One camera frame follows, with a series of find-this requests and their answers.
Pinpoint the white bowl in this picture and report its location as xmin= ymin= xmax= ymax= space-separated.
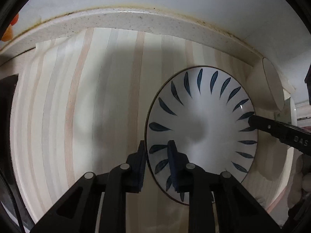
xmin=262 ymin=57 xmax=285 ymax=111

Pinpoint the black gas stove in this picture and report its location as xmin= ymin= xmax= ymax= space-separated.
xmin=0 ymin=74 xmax=19 ymax=199

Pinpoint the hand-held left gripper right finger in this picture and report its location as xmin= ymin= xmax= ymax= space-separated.
xmin=167 ymin=139 xmax=283 ymax=233

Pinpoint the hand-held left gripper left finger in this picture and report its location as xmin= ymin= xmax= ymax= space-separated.
xmin=29 ymin=139 xmax=147 ymax=233

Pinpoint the colourful wall sticker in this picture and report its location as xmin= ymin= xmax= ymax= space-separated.
xmin=1 ymin=13 xmax=19 ymax=42

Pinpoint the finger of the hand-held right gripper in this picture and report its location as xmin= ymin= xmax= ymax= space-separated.
xmin=247 ymin=115 xmax=311 ymax=156

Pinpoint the blue leaf pattern plate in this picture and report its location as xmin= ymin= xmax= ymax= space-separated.
xmin=145 ymin=65 xmax=258 ymax=205

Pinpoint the person's right hand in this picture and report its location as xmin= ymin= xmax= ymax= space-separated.
xmin=287 ymin=154 xmax=308 ymax=209

